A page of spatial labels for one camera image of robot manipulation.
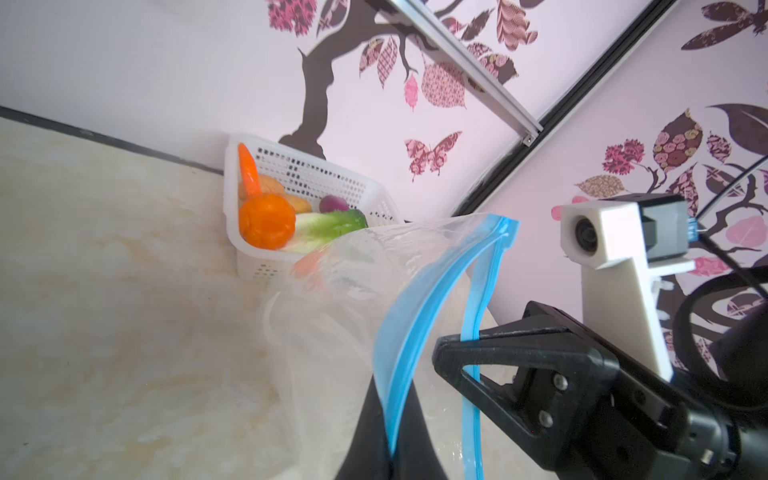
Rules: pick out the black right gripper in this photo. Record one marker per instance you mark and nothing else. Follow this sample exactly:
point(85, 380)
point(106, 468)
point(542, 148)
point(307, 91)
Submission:
point(583, 411)

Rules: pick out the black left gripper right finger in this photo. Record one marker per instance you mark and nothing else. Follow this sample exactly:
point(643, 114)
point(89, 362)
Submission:
point(415, 457)

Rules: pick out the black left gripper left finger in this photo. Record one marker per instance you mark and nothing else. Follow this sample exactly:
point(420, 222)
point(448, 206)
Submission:
point(368, 456)

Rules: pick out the clear blue-zipper zip bag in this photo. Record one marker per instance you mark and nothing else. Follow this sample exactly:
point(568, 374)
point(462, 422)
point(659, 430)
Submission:
point(372, 305)

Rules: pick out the orange toy pumpkin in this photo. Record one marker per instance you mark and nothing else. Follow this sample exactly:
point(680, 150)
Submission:
point(267, 222)

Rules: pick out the orange toy carrot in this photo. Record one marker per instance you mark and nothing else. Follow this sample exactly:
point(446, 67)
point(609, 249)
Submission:
point(249, 173)

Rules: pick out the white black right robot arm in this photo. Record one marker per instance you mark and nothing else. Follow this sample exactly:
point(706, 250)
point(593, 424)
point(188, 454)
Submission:
point(740, 355)

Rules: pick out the green toy cabbage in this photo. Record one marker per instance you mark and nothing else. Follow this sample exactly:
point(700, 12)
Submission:
point(315, 230)

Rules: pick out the purple toy onion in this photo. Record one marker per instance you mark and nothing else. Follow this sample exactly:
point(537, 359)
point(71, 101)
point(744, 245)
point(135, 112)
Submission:
point(332, 203)

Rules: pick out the yellow toy potato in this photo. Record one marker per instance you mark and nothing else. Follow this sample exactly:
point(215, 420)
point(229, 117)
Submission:
point(300, 205)

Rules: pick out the tan wrinkled toy bun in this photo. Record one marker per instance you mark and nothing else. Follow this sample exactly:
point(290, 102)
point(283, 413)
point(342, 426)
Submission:
point(268, 185)

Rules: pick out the white perforated plastic basket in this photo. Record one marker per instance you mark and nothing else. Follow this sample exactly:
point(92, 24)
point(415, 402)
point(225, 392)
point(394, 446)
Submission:
point(302, 175)

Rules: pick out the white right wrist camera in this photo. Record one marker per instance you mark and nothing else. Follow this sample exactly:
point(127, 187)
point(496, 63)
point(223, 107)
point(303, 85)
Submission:
point(624, 246)

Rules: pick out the aluminium rail back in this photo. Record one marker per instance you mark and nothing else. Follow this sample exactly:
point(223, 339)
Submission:
point(428, 24)

